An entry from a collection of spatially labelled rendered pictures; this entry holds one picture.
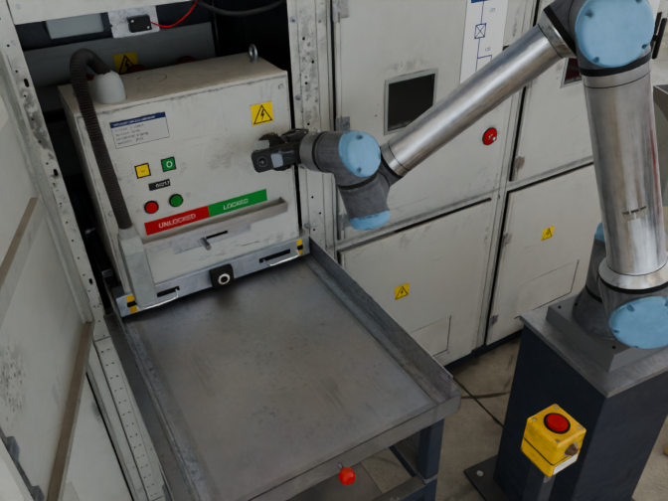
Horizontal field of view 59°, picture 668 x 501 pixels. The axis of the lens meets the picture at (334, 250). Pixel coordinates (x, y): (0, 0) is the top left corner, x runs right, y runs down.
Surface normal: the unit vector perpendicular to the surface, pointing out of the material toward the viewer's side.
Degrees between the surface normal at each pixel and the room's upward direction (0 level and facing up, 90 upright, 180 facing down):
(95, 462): 90
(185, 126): 90
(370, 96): 90
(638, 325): 93
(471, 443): 0
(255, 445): 0
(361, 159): 70
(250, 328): 0
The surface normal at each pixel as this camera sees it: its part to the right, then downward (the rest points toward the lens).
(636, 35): -0.23, 0.42
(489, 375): -0.03, -0.83
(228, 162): 0.50, 0.48
